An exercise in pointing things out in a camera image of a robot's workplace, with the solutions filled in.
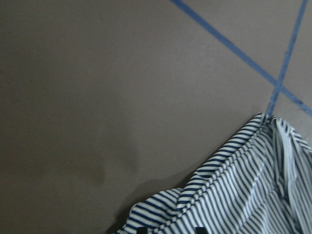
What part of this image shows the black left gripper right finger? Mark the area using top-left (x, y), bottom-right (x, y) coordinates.
top-left (195, 227), bottom-right (206, 234)

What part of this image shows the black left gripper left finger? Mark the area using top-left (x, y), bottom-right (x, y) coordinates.
top-left (136, 227), bottom-right (147, 234)

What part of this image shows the navy white striped polo shirt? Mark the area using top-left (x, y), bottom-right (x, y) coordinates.
top-left (119, 113), bottom-right (312, 234)

